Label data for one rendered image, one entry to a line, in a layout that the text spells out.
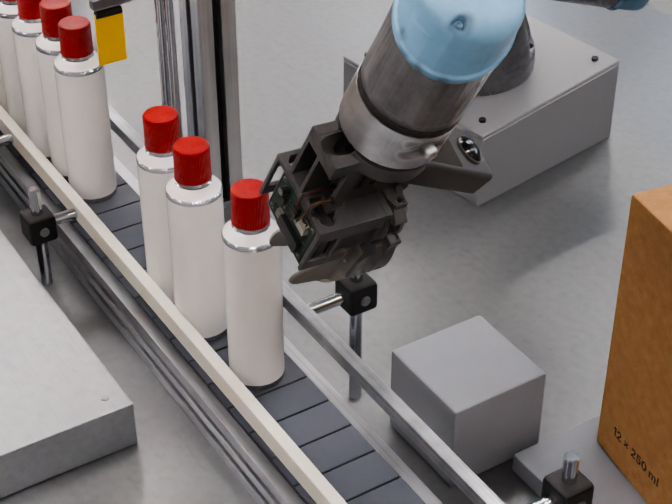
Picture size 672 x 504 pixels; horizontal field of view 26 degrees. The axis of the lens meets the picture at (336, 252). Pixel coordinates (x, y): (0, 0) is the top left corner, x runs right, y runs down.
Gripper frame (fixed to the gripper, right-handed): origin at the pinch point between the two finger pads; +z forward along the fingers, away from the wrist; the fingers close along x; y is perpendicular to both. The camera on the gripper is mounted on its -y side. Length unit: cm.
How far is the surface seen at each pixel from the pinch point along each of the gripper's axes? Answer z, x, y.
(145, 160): 14.4, -20.9, 3.8
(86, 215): 31.8, -25.8, 4.4
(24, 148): 40, -40, 5
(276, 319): 13.9, -2.0, -0.8
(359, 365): 8.4, 6.3, -3.1
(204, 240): 14.4, -11.5, 2.0
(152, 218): 19.3, -17.4, 3.4
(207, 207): 11.3, -13.1, 1.7
